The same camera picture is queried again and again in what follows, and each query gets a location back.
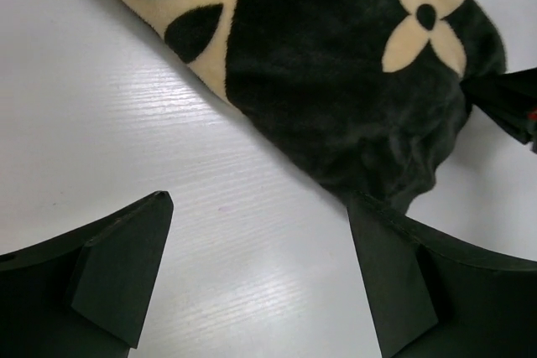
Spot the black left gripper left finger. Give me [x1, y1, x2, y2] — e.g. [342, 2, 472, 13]
[1, 191, 174, 357]

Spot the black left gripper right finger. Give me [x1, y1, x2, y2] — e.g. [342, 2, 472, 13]
[347, 194, 536, 358]

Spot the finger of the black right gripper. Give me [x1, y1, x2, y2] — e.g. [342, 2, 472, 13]
[461, 68, 536, 144]

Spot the black towel with beige flowers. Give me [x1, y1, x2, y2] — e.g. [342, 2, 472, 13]
[122, 0, 506, 212]

